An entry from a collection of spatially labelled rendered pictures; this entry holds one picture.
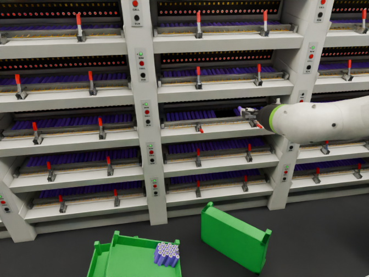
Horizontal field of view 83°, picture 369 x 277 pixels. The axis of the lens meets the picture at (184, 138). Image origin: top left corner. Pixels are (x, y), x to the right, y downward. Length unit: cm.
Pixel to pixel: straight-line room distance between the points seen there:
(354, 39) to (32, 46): 126
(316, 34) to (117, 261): 123
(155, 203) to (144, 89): 60
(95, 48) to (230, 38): 51
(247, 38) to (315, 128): 49
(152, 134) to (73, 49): 44
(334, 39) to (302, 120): 61
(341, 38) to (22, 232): 174
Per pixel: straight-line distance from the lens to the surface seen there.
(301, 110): 59
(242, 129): 102
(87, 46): 89
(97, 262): 119
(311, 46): 107
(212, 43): 89
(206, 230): 111
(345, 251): 136
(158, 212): 120
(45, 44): 94
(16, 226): 140
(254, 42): 95
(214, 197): 119
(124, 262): 105
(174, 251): 106
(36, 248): 140
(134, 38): 86
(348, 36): 118
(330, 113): 62
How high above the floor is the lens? 93
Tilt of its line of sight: 25 degrees down
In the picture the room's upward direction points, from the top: 2 degrees counter-clockwise
